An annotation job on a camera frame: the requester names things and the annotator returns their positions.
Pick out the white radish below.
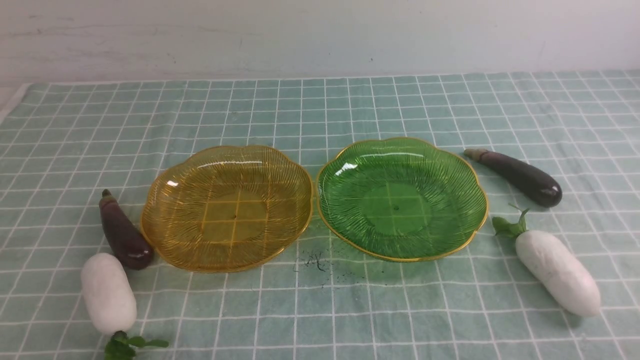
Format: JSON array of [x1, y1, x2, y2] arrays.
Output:
[[491, 209, 602, 317], [80, 252, 169, 360]]

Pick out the green checked tablecloth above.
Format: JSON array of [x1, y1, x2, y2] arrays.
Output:
[[0, 69, 639, 360]]

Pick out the amber plastic plate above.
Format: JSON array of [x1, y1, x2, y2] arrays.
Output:
[[139, 145, 314, 273]]

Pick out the green plastic plate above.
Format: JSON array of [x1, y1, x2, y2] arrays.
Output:
[[316, 137, 489, 262]]

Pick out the purple eggplant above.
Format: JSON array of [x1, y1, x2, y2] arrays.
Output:
[[462, 148, 563, 208], [98, 189, 154, 271]]

